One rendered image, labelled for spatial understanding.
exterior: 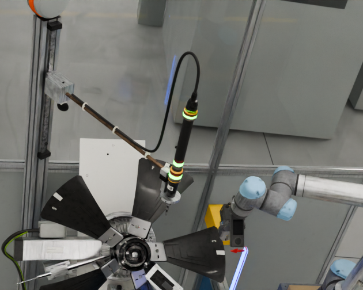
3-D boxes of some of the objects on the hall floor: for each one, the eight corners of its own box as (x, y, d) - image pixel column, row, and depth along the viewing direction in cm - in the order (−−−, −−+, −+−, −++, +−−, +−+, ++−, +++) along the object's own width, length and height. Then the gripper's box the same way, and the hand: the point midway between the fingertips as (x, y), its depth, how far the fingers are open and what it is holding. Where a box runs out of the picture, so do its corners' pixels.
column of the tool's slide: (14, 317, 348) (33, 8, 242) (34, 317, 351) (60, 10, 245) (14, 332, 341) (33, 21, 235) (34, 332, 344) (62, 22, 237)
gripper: (250, 195, 229) (232, 224, 246) (226, 194, 227) (209, 224, 244) (254, 217, 224) (235, 245, 241) (229, 216, 222) (212, 245, 239)
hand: (225, 240), depth 240 cm, fingers closed
